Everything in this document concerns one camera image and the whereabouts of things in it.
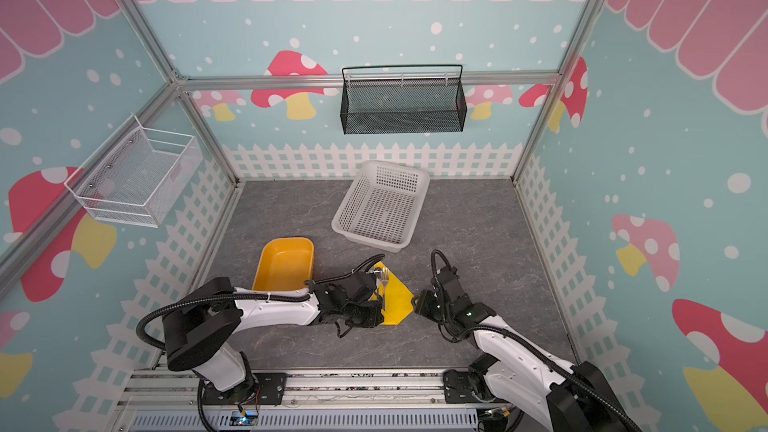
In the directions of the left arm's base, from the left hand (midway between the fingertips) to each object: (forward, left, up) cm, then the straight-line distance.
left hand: (382, 326), depth 84 cm
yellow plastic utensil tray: (+20, +33, -1) cm, 38 cm away
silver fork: (+15, 0, -2) cm, 15 cm away
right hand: (+6, -9, +3) cm, 11 cm away
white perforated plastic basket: (+44, +2, -1) cm, 44 cm away
